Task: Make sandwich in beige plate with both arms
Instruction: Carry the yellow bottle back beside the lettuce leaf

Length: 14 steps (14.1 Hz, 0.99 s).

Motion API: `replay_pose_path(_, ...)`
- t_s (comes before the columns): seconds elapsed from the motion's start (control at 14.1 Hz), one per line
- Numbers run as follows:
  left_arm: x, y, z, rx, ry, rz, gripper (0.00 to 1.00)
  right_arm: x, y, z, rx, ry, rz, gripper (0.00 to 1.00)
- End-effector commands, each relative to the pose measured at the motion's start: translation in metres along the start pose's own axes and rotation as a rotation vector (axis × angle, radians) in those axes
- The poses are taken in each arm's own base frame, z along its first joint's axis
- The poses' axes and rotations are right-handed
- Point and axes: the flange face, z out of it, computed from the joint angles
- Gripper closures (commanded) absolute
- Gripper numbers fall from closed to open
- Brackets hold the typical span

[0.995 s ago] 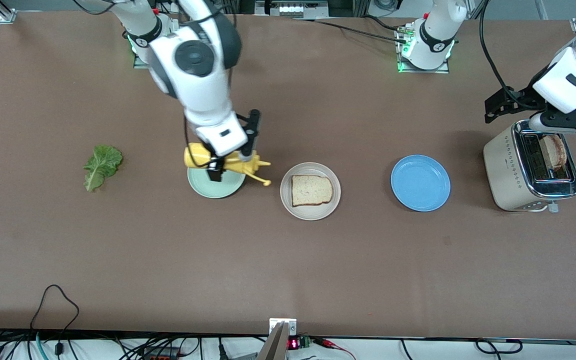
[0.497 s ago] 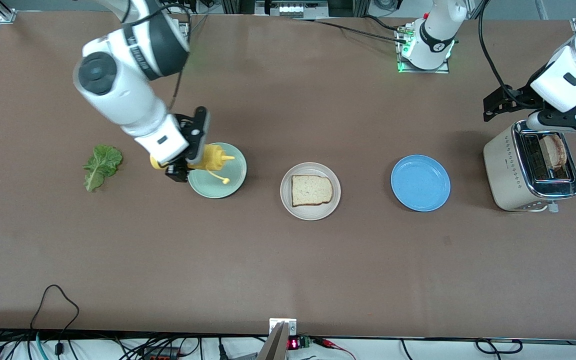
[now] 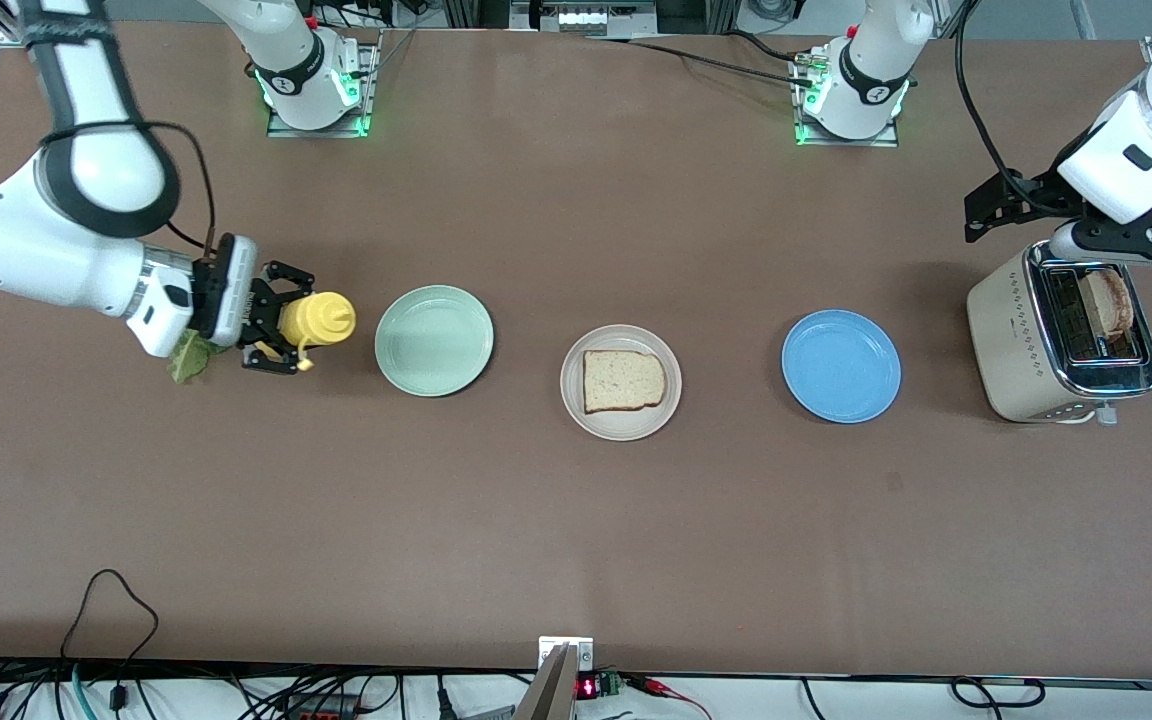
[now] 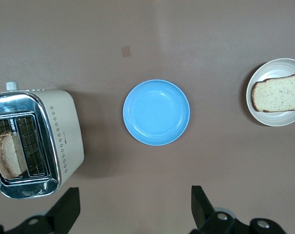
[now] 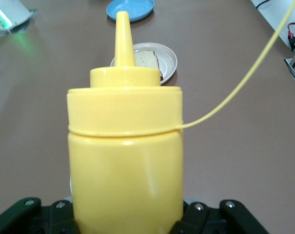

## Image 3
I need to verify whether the beige metal toaster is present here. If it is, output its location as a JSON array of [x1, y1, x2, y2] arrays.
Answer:
[[966, 238, 1152, 426]]

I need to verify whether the teal cable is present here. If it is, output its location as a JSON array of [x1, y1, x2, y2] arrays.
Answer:
[[69, 664, 99, 720]]

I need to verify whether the coiled black cable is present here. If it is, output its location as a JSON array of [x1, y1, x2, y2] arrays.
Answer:
[[949, 676, 1049, 710]]

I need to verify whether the brown crust bread slice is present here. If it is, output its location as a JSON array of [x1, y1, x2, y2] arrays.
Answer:
[[582, 349, 667, 415], [1079, 267, 1135, 341]]

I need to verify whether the looped thin black cable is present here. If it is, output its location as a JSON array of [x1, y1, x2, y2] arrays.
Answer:
[[58, 568, 160, 666]]

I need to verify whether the green lettuce leaf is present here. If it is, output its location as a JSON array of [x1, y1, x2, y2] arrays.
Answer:
[[168, 330, 229, 386]]

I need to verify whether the red clip lead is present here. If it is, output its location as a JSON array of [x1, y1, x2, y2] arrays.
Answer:
[[626, 673, 715, 720]]

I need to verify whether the long black table cable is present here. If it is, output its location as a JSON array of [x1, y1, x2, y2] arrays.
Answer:
[[584, 35, 817, 89]]

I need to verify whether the blue plate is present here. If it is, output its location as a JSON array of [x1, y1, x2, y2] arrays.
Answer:
[[781, 309, 903, 424]]

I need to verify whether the beige plate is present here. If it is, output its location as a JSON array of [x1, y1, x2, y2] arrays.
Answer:
[[560, 324, 683, 442]]

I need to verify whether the mint green plate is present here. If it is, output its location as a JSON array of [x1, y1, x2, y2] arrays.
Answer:
[[374, 285, 495, 399]]

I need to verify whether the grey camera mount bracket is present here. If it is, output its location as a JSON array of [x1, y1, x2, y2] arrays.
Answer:
[[516, 636, 597, 720]]

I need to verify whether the yellow squeeze sauce bottle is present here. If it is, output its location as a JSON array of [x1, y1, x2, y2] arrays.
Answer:
[[279, 291, 358, 373]]

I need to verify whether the white power strip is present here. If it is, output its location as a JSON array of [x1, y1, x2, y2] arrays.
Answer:
[[511, 0, 659, 39]]

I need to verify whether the short black table cable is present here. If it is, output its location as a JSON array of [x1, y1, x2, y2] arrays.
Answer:
[[724, 28, 817, 66]]

